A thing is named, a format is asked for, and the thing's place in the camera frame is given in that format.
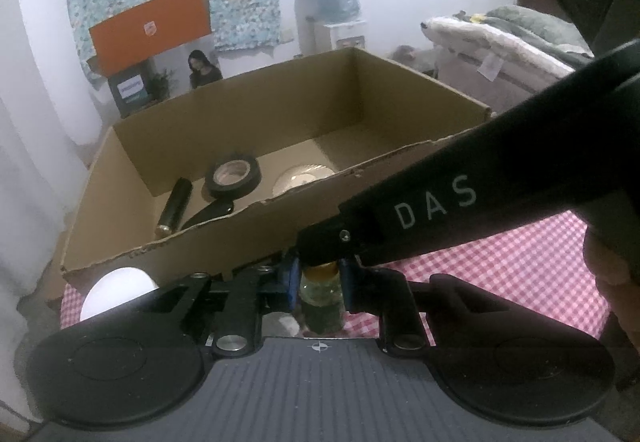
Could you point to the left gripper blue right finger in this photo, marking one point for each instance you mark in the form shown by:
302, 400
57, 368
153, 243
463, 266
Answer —
348, 273

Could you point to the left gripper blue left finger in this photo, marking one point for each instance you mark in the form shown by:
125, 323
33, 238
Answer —
290, 277

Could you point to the green dropper bottle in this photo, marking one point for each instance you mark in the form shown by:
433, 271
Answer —
321, 299

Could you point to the gold lid cosmetic jar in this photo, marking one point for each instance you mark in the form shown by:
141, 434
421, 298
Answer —
299, 176

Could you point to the black clip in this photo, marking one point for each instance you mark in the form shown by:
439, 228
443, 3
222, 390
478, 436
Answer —
215, 210

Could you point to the black electrical tape roll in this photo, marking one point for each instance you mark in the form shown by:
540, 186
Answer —
233, 178

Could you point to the black cylinder tube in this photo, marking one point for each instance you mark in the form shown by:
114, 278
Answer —
173, 211

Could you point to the white supplement bottle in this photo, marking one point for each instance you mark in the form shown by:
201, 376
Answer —
114, 289

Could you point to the white wall charger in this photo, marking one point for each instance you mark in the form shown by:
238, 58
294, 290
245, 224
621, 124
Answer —
280, 324

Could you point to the person right hand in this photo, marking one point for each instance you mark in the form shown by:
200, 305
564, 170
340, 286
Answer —
614, 283

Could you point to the brown cardboard box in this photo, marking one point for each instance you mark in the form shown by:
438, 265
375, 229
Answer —
363, 116

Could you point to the grey sofa with blankets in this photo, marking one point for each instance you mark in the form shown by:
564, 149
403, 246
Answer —
506, 55

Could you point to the pink checkered tablecloth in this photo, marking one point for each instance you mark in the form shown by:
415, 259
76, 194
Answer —
539, 266

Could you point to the water dispenser with bottle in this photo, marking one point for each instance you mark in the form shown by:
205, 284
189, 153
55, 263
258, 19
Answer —
325, 25

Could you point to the orange Philips box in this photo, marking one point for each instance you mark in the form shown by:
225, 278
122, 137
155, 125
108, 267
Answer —
124, 44

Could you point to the white curtain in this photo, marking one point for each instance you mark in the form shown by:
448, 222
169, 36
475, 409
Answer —
41, 178

